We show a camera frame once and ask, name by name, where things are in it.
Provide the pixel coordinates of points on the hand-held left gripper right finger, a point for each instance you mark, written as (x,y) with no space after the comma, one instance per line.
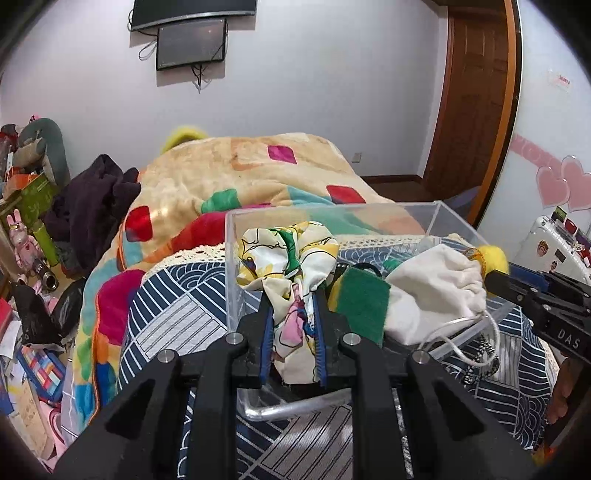
(320,348)

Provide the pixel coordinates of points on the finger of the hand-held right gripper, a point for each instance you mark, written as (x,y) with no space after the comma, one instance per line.
(510,288)
(538,278)

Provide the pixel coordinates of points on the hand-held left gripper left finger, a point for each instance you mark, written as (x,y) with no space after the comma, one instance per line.
(265,344)

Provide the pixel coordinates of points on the yellow felt ball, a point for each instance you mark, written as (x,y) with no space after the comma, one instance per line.
(495,258)

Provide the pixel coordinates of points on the floral printed cloth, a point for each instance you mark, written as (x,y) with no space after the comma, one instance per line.
(286,258)

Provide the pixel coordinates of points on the clear acrylic box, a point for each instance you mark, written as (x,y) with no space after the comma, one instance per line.
(277,221)

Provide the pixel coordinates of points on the person's right hand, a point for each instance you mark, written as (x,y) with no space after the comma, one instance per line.
(561,392)

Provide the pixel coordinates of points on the white stickered suitcase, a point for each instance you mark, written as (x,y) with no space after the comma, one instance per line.
(549,244)

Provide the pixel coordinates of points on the green and yellow sponge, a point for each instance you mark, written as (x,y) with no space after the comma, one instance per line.
(362,300)

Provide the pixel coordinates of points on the blue wave-patterned bedspread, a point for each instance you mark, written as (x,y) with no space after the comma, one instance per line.
(175,314)

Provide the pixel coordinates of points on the colourful patchwork blanket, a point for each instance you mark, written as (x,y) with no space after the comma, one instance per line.
(207,170)

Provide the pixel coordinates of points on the wooden door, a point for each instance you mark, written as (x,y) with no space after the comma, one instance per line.
(471,92)

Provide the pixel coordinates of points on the black plastic bag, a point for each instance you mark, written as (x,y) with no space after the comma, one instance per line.
(51,314)

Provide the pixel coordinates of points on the dark purple clothing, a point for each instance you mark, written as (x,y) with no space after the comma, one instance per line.
(92,207)

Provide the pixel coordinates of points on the colourful striped case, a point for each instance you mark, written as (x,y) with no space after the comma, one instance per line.
(44,374)

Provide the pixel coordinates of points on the yellow plush item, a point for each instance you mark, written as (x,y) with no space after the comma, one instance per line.
(182,136)

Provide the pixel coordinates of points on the green bottle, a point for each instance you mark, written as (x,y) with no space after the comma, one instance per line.
(46,242)

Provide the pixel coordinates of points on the pink rabbit figurine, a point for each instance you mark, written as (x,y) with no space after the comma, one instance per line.
(21,240)

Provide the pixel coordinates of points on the green cardboard box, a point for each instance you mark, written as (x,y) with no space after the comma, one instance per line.
(32,196)

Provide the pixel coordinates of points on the grey plush toy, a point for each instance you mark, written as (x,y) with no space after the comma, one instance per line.
(44,147)

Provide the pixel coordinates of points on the pink heart wall stickers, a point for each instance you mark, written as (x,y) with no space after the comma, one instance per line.
(568,184)

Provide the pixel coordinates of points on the black camera lens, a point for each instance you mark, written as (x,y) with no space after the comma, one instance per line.
(45,274)

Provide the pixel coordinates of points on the small black wall monitor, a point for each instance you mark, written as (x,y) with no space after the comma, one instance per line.
(191,44)

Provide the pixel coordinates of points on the wall-mounted black television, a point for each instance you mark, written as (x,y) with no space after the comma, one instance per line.
(194,11)

